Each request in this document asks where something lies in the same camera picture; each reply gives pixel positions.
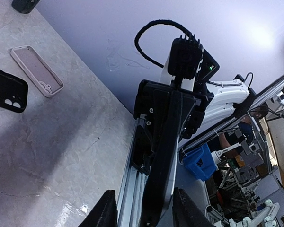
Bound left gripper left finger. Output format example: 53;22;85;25
79;190;117;227

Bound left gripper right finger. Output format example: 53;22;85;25
172;187;214;227

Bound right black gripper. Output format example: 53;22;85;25
133;80;208;174

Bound black phone case horizontal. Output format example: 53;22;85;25
139;91;195;227

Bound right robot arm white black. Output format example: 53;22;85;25
131;52;251;175

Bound pink phone case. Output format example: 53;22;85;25
10;45;64;98

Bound blue plastic bin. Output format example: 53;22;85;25
183;143;216;182

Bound black cylinder cup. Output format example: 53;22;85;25
11;0;40;14

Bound front aluminium rail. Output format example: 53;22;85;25
117;119;151;227

